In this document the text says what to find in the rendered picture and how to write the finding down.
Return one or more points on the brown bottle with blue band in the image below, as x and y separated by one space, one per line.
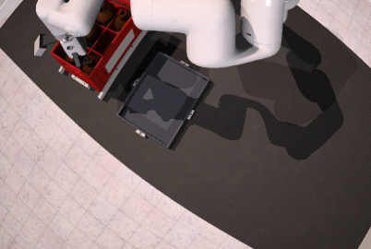
93 36

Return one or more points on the brown round bottle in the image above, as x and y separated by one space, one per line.
88 67

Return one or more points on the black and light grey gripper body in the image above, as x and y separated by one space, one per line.
75 44

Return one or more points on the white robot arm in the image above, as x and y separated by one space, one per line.
209 26

